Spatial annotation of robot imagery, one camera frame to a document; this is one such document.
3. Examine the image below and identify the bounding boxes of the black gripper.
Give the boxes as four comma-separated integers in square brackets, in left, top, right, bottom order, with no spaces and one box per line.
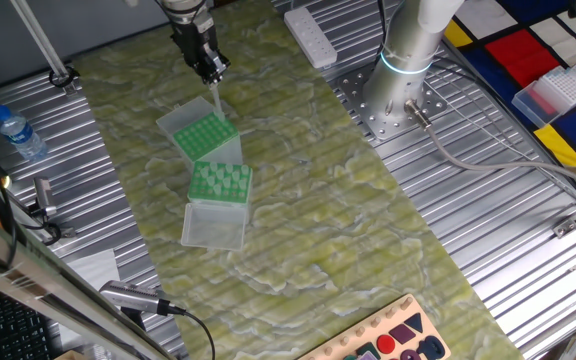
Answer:
[170,16,232,87]

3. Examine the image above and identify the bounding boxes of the clear tip box green rack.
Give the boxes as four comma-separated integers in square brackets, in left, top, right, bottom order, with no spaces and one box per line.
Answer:
[180,159,254,252]
[155,95,244,174]

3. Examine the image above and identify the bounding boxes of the white power strip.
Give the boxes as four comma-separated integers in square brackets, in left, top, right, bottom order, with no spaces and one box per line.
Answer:
[283,5,339,70]

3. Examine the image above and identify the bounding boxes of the black pole base clamp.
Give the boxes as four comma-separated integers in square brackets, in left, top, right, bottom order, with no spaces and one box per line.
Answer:
[48,63,81,96]

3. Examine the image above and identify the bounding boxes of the slanted aluminium pole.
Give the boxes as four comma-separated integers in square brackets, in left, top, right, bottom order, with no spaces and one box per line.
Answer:
[10,0,77,96]

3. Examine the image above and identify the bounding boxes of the green marble pattern mat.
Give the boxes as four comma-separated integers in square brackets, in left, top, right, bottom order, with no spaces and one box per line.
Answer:
[71,0,525,360]

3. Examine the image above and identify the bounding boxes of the clear water bottle blue cap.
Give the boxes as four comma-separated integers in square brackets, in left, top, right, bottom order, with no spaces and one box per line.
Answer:
[0,103,49,162]

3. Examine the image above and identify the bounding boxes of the white paper sheet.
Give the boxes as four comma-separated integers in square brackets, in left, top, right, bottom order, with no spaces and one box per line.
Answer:
[65,248,122,292]

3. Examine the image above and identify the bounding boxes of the colour block patterned mat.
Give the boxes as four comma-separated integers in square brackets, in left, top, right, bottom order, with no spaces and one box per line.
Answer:
[442,0,576,196]

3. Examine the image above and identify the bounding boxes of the teal puzzle piece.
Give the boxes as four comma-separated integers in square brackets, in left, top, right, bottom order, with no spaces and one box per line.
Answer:
[355,341,382,360]

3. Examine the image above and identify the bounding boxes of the navy triangle puzzle piece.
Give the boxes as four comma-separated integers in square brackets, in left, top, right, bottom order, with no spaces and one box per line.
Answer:
[404,312,425,334]

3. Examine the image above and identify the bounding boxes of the red circle puzzle piece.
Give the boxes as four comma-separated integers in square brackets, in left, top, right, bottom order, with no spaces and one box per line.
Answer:
[376,333,397,355]

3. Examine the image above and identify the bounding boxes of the purple square puzzle piece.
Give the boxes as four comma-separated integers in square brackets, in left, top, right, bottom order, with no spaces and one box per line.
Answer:
[388,323,418,346]

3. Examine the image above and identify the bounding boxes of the black keyboard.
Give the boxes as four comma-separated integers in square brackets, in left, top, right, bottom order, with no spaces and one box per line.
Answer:
[0,282,57,360]

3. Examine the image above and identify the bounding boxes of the wooden shape puzzle board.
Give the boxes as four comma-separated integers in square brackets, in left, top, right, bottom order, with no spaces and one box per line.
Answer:
[296,293,452,360]

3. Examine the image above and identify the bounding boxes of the blue rounded puzzle piece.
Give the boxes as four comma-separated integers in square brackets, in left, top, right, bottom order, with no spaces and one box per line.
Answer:
[415,334,447,360]

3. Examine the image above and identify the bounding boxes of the clear box white tip rack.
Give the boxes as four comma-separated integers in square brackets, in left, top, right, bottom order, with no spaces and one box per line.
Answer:
[510,64,576,129]

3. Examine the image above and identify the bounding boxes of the silver camera on black clamp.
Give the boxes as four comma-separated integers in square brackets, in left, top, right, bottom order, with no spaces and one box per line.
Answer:
[26,176,64,246]

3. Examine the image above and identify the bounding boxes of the silver depth camera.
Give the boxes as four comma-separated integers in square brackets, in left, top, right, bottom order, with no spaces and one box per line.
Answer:
[98,279,172,317]

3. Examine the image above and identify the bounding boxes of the black camera cable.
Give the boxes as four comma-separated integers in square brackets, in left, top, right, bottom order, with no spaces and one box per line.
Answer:
[167,304,218,360]

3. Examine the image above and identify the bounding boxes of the aluminium frame beam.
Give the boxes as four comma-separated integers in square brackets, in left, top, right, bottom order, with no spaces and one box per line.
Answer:
[0,199,177,360]

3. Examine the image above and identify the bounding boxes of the thick grey robot cable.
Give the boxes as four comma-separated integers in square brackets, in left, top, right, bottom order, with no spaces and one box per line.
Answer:
[402,98,576,199]

